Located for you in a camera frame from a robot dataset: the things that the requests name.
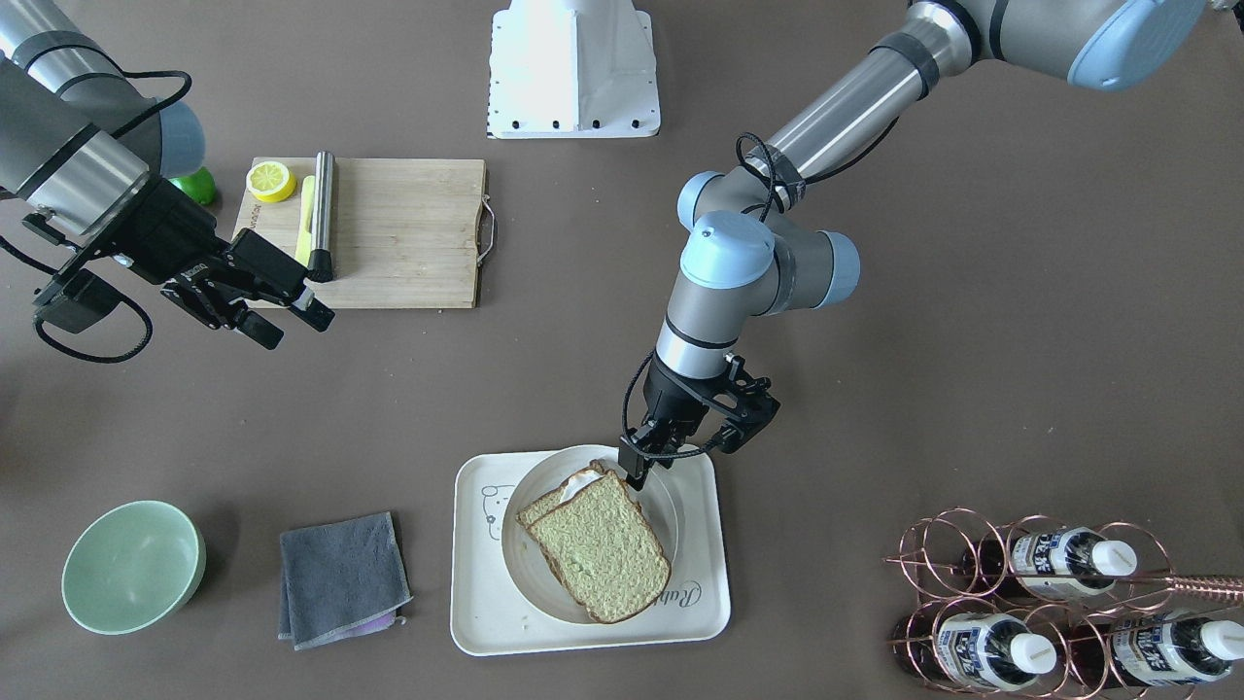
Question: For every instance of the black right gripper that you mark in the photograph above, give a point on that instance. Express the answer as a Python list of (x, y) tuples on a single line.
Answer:
[(167, 234)]

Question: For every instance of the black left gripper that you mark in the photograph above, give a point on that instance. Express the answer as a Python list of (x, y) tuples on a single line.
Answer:
[(673, 393)]

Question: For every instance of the bread slice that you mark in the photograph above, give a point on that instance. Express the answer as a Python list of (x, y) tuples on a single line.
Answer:
[(545, 503), (603, 551)]

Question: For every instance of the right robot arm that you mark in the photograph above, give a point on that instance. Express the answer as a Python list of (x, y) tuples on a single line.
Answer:
[(96, 161)]

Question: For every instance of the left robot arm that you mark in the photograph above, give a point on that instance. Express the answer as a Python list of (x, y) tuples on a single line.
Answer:
[(744, 257)]

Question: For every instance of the cream rabbit serving tray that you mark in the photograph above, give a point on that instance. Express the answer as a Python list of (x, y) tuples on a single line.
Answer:
[(489, 615)]

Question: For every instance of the fake fried egg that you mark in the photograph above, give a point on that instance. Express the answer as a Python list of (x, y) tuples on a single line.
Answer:
[(577, 481)]

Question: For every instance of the yellow plastic knife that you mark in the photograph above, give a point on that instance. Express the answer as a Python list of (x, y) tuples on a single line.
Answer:
[(303, 237)]

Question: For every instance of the steel muddler black tip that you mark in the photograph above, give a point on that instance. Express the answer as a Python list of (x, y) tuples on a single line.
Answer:
[(319, 262)]

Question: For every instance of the half lemon slice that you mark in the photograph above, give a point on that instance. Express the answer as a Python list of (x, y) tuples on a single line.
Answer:
[(270, 181)]

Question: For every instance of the green lime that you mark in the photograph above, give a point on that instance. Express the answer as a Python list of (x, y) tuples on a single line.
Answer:
[(199, 186)]

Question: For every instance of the bread slice on plate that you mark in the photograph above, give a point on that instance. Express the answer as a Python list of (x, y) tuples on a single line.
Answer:
[(545, 503)]

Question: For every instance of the bamboo cutting board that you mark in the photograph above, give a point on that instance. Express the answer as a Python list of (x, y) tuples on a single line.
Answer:
[(405, 233)]

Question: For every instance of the mint green bowl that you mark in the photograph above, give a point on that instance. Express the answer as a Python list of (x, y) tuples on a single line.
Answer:
[(131, 568)]

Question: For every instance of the grey folded cloth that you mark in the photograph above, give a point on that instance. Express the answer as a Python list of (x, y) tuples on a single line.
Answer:
[(340, 580)]

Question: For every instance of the tea bottle front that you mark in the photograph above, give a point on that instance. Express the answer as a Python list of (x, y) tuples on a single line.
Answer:
[(972, 651)]

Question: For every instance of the tea bottle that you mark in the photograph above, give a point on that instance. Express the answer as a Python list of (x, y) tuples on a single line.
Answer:
[(1161, 650), (1067, 564), (972, 651)]

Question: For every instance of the tea bottle back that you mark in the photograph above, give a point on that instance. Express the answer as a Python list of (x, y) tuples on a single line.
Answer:
[(1161, 650)]

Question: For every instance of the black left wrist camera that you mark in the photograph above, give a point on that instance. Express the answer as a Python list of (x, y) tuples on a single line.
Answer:
[(746, 403)]

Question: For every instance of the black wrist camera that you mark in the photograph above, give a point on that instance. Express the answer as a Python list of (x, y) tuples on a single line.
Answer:
[(76, 303), (746, 403)]

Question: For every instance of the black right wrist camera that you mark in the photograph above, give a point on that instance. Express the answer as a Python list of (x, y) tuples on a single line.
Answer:
[(76, 303)]

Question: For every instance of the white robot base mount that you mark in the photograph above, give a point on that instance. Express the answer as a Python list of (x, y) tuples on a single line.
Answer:
[(572, 70)]

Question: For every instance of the copper wire bottle rack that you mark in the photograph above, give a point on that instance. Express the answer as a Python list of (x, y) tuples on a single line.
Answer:
[(1042, 608)]

